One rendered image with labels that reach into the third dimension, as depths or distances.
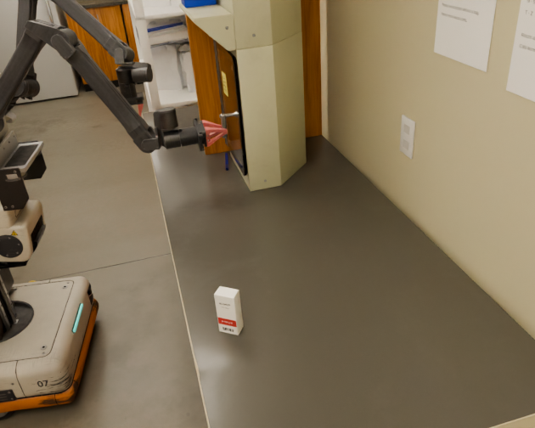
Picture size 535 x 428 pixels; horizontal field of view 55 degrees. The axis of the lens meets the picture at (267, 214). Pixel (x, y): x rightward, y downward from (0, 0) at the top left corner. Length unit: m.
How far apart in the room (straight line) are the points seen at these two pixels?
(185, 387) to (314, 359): 1.32
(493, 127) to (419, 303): 0.43
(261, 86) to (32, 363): 1.42
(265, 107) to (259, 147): 0.13
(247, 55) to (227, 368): 0.91
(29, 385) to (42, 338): 0.19
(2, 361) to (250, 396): 1.49
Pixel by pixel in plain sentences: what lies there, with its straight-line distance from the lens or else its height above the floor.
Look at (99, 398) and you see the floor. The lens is 2.47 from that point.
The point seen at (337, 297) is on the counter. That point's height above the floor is 0.94.
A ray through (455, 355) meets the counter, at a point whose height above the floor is 0.94.
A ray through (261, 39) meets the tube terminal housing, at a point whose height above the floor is 1.43.
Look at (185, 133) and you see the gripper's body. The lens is 1.68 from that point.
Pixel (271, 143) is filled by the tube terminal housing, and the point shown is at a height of 1.10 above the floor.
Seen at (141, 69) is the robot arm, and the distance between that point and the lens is 1.99.
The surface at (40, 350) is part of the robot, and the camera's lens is 2.36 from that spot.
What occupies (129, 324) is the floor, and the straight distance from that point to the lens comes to 2.76.
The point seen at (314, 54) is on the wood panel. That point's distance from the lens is 2.07.
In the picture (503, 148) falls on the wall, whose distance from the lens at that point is 1.24.
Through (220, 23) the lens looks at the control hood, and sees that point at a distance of 1.57.
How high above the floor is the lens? 1.76
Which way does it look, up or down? 30 degrees down
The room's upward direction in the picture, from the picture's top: 5 degrees counter-clockwise
